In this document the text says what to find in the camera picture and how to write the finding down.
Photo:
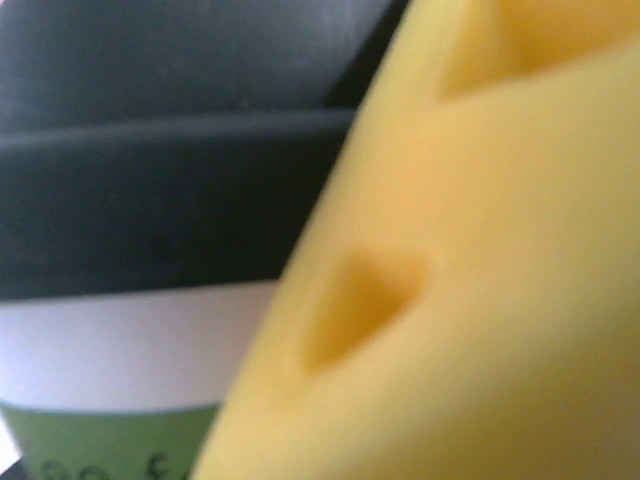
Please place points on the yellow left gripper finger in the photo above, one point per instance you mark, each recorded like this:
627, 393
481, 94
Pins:
475, 250

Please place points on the black plastic cup lid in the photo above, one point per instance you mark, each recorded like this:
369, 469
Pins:
150, 200

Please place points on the green paper coffee cup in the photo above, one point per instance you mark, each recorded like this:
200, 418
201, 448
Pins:
125, 350

